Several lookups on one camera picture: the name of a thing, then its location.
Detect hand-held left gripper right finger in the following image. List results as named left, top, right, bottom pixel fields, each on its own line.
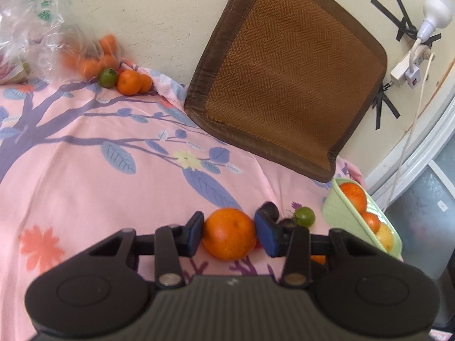
left=254, top=209, right=379, bottom=288

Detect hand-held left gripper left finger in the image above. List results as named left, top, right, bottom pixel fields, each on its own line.
left=89, top=211, right=205, bottom=289

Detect large orange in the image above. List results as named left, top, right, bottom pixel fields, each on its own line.
left=202, top=208, right=257, bottom=261

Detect light green fruit tray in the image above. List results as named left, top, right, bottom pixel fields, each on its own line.
left=322, top=178, right=403, bottom=260

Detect small green fruit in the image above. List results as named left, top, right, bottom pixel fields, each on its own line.
left=293, top=207, right=316, bottom=228

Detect reddish orange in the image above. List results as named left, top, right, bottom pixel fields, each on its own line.
left=338, top=182, right=367, bottom=214

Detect pink printed bedsheet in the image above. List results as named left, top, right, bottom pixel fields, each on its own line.
left=0, top=60, right=404, bottom=341

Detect yellow fruit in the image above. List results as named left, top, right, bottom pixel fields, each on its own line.
left=375, top=222, right=395, bottom=253

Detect brown woven seat cushion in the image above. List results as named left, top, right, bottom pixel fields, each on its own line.
left=184, top=0, right=389, bottom=183

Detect black tape strips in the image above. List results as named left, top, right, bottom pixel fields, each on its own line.
left=371, top=82, right=401, bottom=130
left=371, top=0, right=442, bottom=49

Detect green guava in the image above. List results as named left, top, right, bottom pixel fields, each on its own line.
left=99, top=68, right=118, bottom=88

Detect white power strip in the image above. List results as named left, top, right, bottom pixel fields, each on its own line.
left=390, top=39, right=436, bottom=89

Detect clear plastic bag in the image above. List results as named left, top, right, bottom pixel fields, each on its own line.
left=0, top=0, right=107, bottom=85

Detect white lamp bulb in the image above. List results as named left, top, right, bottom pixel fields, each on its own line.
left=416, top=0, right=455, bottom=41

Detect white window frame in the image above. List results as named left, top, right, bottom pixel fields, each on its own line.
left=364, top=94, right=455, bottom=214

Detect white cable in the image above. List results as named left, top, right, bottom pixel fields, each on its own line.
left=386, top=53, right=436, bottom=207

